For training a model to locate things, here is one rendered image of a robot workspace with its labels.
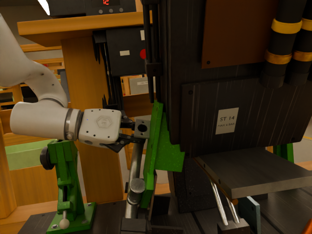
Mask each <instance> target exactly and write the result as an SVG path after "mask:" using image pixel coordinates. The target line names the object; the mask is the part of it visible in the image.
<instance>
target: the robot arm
mask: <svg viewBox="0 0 312 234"><path fill-rule="evenodd" d="M22 82H24V83H25V84H27V85H28V86H29V87H30V88H31V89H32V91H33V92H34V93H35V95H36V96H37V98H38V102H36V103H26V102H18V103H17V104H16V105H15V106H14V107H13V109H12V112H11V115H10V128H11V131H12V133H14V134H16V135H24V136H33V137H44V138H52V139H60V140H68V141H76V140H77V139H78V140H79V142H81V143H84V144H87V145H91V146H95V147H100V148H107V149H111V150H112V151H114V152H116V153H118V152H119V151H120V150H121V149H122V147H124V146H125V145H127V144H130V143H139V144H142V143H145V141H146V139H145V138H138V137H134V134H131V136H130V135H126V134H122V133H119V132H120V128H127V129H131V130H133V131H135V123H136V122H133V121H132V120H131V119H129V118H128V117H127V116H126V114H125V112H124V111H123V110H121V111H119V110H111V109H85V110H84V112H83V111H82V112H81V110H79V109H72V108H68V99H67V96H66V93H65V91H64V89H63V87H62V86H61V84H60V82H59V81H58V79H57V78H56V76H55V75H54V73H53V72H52V71H51V70H50V69H49V68H47V67H46V66H44V65H42V64H40V63H37V62H35V61H32V60H30V59H29V58H28V57H27V56H26V55H25V54H24V52H23V50H22V49H21V47H20V45H19V44H18V42H17V40H16V38H15V37H14V35H13V33H12V32H11V30H10V28H9V27H8V25H7V23H6V22H5V20H4V18H3V17H2V15H1V13H0V86H2V87H12V86H15V85H18V84H20V83H22ZM118 143H119V144H118Z"/></svg>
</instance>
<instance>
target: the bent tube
mask: <svg viewBox="0 0 312 234"><path fill-rule="evenodd" d="M134 137H138V138H145V139H149V137H150V121H148V120H141V119H136V123H135V131H134ZM143 147H144V143H142V144H139V143H134V145H133V151H132V158H131V165H130V175H129V184H128V193H129V190H130V182H131V181H132V180H133V179H135V178H139V177H140V168H141V160H142V154H143ZM128 193H127V194H128ZM125 218H132V219H136V218H137V206H132V205H130V204H129V203H128V202H127V201H126V210H125Z"/></svg>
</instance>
